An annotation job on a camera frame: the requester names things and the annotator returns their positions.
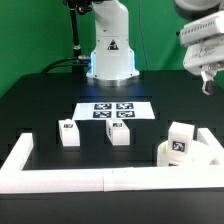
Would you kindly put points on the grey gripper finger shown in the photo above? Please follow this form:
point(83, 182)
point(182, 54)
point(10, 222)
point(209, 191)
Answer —
point(208, 82)

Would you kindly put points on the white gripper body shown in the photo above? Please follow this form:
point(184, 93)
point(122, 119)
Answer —
point(204, 40)

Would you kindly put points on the white round stool seat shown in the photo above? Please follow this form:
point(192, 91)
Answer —
point(186, 155)

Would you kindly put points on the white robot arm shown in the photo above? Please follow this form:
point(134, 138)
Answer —
point(112, 62)

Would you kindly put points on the white marker tag sheet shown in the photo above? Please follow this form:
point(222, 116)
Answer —
point(113, 110)

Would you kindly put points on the white U-shaped fence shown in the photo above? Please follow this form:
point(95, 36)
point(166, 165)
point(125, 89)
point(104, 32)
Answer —
point(206, 171)

